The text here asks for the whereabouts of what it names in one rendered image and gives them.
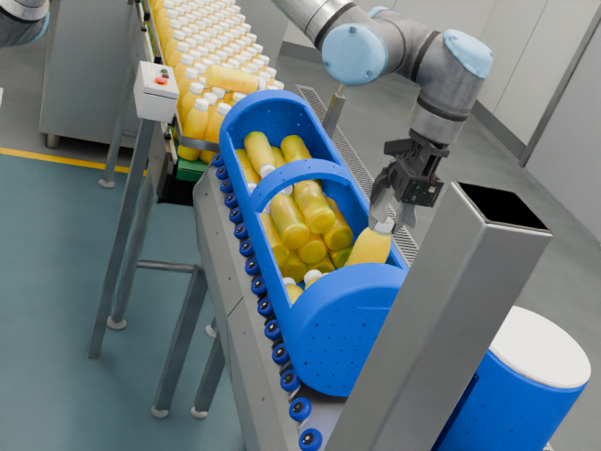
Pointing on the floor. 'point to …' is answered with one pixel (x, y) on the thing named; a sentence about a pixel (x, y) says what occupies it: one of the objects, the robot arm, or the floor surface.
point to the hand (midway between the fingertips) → (383, 223)
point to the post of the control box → (121, 234)
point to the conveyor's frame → (157, 167)
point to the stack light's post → (333, 114)
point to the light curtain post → (442, 319)
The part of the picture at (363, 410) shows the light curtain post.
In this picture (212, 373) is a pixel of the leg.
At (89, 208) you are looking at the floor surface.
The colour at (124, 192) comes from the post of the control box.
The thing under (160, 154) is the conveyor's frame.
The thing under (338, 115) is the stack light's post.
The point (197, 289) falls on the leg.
